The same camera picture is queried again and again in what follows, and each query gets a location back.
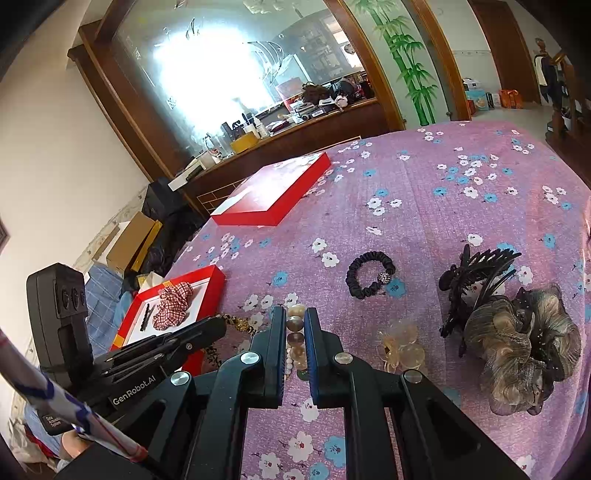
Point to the wooden door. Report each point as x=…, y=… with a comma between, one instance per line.
x=503, y=46

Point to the red plaid scrunchie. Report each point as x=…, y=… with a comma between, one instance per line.
x=173, y=304

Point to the black hair pin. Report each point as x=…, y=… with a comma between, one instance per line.
x=147, y=316

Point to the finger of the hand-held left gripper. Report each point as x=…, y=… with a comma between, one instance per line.
x=138, y=364
x=203, y=330

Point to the flat yellow box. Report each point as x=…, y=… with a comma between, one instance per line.
x=150, y=244

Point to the grey organza scrunchie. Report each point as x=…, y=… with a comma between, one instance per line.
x=517, y=341

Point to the red box lid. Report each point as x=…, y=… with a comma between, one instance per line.
x=272, y=194

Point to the black bag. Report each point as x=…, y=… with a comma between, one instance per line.
x=161, y=203

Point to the red box tray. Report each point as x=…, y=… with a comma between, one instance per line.
x=203, y=295

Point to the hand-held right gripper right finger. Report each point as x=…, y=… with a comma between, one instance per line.
x=310, y=360

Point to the purple floral tablecloth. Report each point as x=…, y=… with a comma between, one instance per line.
x=415, y=207

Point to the bamboo painted glass panel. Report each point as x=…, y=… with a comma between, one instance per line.
x=406, y=60

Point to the wooden stair railing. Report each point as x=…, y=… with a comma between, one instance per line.
x=565, y=92

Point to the black claw clip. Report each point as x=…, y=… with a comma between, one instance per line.
x=480, y=272

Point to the cardboard box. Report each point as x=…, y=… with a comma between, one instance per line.
x=134, y=235

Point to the wooden cabinet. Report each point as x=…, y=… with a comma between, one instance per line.
x=323, y=134

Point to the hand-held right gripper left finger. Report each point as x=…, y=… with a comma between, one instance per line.
x=280, y=355

